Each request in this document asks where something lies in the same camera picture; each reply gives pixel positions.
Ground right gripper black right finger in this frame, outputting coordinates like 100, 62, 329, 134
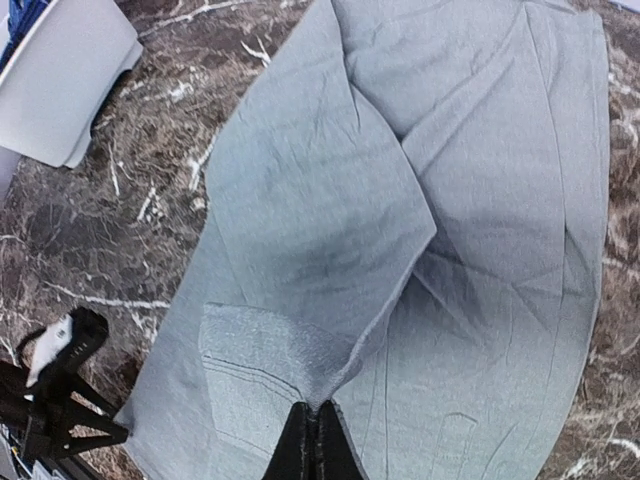
313, 400, 364, 480

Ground grey long sleeve shirt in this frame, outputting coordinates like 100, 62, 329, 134
120, 1, 609, 479

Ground white plastic bin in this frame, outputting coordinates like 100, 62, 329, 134
1, 0, 143, 169

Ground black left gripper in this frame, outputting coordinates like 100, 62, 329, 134
1, 362, 128, 460

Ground blue plaid shirt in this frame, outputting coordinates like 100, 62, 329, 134
1, 0, 51, 69

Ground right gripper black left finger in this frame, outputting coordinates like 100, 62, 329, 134
262, 402, 313, 480

